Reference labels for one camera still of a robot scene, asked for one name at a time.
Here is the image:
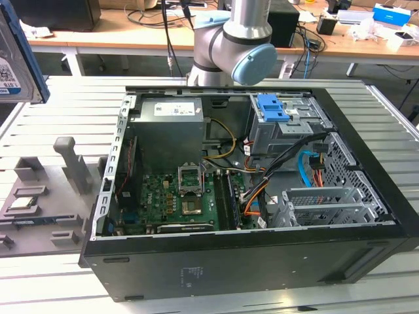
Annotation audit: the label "small black box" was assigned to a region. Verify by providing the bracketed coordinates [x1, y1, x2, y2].
[316, 16, 338, 36]

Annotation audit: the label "yellow power wires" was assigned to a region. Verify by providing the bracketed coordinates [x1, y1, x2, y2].
[204, 118, 238, 161]

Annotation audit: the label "orange wire bundle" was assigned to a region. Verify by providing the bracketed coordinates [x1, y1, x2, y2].
[243, 182, 268, 217]

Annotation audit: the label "black cable bundle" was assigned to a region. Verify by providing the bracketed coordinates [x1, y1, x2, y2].
[261, 131, 328, 184]

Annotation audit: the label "thin black hanging cable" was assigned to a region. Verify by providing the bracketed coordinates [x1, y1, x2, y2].
[162, 0, 194, 78]

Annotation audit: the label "metal expansion bracket cage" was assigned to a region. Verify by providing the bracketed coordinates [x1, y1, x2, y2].
[280, 186, 381, 227]

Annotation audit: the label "black speaker box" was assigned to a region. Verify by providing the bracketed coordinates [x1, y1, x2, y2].
[267, 3, 301, 49]

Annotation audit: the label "silver CPU chip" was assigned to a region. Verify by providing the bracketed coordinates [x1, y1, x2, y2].
[9, 197, 37, 211]

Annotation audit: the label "black PC case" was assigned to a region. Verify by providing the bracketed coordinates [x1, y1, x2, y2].
[78, 85, 419, 304]

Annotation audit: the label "metal disk bay cage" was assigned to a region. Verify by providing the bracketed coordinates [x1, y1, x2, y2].
[248, 94, 332, 158]

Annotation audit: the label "black graphics card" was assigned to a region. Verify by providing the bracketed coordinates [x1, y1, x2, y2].
[156, 222, 215, 234]

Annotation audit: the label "thin blue cable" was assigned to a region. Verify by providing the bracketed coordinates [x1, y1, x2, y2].
[302, 32, 312, 80]

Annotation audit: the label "metal socket cover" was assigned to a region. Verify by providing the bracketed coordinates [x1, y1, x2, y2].
[177, 162, 206, 198]

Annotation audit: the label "small white box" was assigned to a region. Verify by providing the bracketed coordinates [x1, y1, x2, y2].
[394, 31, 417, 48]

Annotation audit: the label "wooden desk white frame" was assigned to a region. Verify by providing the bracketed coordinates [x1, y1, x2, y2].
[26, 5, 419, 78]

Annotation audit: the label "CPU socket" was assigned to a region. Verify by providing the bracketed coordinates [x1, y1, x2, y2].
[181, 195, 206, 217]

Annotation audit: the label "green motherboard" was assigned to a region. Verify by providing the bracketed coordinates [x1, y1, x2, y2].
[139, 171, 259, 235]

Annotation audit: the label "blue plastic bay latch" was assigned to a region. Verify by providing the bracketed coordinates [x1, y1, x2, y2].
[257, 94, 291, 123]

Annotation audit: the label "grey parts rack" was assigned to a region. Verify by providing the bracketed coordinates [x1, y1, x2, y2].
[0, 136, 109, 259]

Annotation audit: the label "black case fan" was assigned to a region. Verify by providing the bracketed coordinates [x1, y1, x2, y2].
[116, 135, 142, 211]

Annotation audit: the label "blue data wire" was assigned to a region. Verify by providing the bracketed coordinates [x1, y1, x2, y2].
[298, 150, 323, 188]

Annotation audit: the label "hard disk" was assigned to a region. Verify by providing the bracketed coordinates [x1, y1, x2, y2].
[0, 0, 51, 105]

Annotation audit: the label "installed RAM stick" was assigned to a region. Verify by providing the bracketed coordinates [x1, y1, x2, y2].
[226, 172, 242, 230]

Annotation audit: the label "grey power supply unit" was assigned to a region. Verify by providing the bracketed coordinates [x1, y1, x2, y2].
[130, 97, 208, 165]

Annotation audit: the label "blue cardboard box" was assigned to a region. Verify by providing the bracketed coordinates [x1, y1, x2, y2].
[373, 3, 412, 25]

